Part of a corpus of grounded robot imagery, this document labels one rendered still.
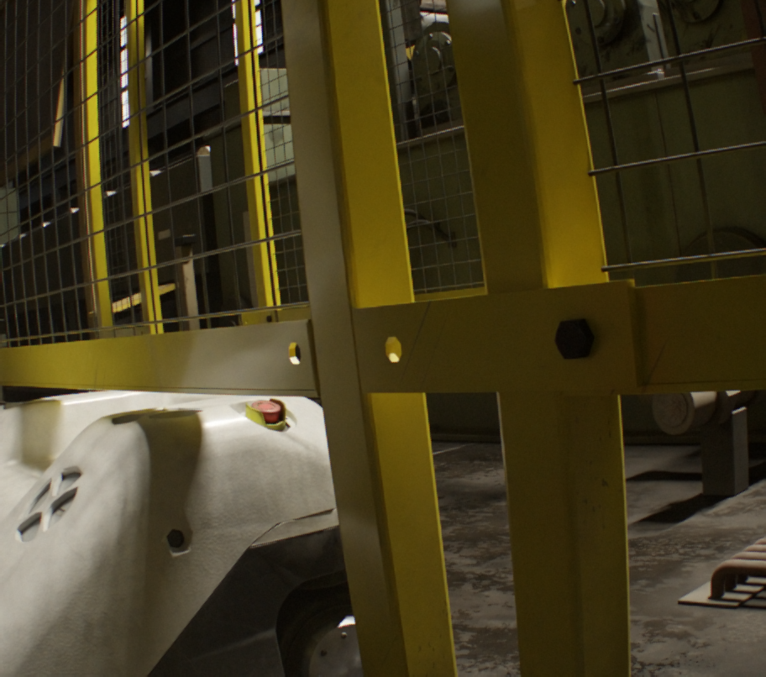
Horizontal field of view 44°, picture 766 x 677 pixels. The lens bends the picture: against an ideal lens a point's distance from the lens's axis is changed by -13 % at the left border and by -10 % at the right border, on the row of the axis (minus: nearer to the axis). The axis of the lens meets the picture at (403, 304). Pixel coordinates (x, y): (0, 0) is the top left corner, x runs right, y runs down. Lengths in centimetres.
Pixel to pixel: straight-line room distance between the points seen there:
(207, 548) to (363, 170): 38
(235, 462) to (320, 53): 39
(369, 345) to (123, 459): 31
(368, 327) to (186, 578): 35
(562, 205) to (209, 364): 36
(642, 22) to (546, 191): 220
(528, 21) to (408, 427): 27
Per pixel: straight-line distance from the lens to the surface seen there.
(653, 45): 272
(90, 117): 377
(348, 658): 101
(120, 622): 86
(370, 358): 62
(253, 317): 310
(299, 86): 68
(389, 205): 66
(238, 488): 90
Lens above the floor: 45
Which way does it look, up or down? 1 degrees down
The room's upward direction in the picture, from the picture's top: 7 degrees counter-clockwise
